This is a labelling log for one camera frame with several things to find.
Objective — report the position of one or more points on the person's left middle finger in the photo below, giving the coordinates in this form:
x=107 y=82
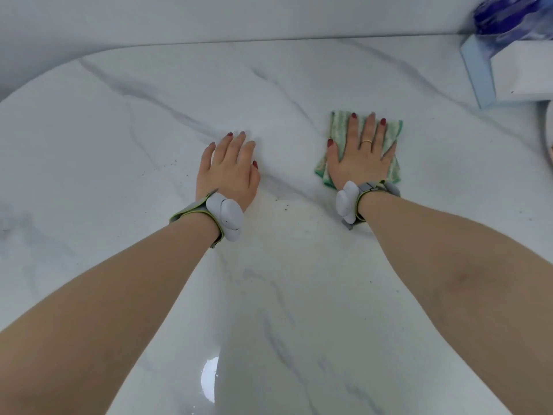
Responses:
x=236 y=144

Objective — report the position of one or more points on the light blue tissue box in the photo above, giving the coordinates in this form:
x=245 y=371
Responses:
x=505 y=73

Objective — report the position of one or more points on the person's right middle finger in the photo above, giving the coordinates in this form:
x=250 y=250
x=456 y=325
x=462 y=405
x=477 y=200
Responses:
x=368 y=130

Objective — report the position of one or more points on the person's left thumb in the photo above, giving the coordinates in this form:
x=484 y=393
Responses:
x=255 y=172

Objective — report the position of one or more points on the person's right hand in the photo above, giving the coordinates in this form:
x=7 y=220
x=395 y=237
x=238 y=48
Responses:
x=360 y=164

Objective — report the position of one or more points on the person's right thumb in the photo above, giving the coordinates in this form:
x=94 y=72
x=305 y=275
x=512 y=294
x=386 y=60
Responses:
x=332 y=153

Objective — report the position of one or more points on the person's right forearm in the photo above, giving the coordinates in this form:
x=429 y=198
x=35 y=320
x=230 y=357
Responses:
x=453 y=289

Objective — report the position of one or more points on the person's right little finger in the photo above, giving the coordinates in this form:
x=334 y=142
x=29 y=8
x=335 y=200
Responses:
x=389 y=151

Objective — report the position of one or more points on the person's left hand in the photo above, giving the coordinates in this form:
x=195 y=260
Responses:
x=227 y=172

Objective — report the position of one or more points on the green patterned cleaning cloth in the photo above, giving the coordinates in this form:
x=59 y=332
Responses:
x=394 y=129

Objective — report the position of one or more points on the person's left little finger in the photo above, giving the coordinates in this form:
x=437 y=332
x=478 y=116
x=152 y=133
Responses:
x=207 y=154

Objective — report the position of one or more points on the person's left forearm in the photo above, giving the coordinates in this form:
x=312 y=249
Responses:
x=108 y=306

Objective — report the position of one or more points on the purple plastic packet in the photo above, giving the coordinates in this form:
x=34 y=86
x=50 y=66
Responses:
x=505 y=12

